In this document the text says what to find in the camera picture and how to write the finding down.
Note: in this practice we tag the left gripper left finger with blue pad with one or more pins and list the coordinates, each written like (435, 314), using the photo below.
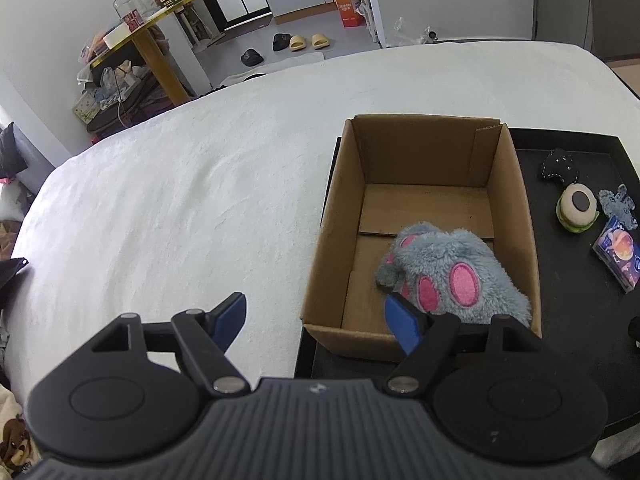
(135, 388)

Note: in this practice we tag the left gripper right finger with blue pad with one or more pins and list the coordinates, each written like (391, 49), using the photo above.
(493, 388)

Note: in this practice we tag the black stitched plush toy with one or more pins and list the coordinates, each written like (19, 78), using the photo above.
(559, 166)

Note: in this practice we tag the colourful soft pouch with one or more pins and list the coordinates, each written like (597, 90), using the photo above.
(619, 252)

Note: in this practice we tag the grey pink plush toy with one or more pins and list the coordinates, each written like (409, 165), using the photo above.
(450, 272)

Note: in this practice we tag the burger plush toy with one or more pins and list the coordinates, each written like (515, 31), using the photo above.
(576, 209)

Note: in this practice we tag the white bed blanket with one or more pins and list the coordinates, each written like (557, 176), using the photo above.
(226, 194)

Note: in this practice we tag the black tray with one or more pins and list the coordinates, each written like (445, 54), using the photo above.
(585, 312)

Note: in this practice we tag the blue grey knitted toy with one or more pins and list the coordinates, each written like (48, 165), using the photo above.
(619, 205)

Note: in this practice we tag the brown cardboard box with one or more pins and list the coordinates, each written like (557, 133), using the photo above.
(406, 194)

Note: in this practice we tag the black pillow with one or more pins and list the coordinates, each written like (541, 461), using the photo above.
(11, 161)

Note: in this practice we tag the yellow round side table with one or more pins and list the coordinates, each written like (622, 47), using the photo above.
(150, 52)

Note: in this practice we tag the black slipper far left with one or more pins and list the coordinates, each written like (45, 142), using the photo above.
(251, 58)

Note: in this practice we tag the white foam block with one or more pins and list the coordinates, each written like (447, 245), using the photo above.
(116, 36)

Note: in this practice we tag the black slipper near beige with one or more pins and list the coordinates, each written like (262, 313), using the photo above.
(281, 42)

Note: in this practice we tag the left beige slipper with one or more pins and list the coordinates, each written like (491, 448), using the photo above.
(297, 43)

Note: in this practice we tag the clear glass jar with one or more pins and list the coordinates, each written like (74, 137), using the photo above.
(130, 12)

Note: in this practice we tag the right beige slipper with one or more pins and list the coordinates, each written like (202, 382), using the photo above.
(320, 41)

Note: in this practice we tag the orange cardboard box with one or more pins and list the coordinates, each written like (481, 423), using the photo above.
(348, 14)

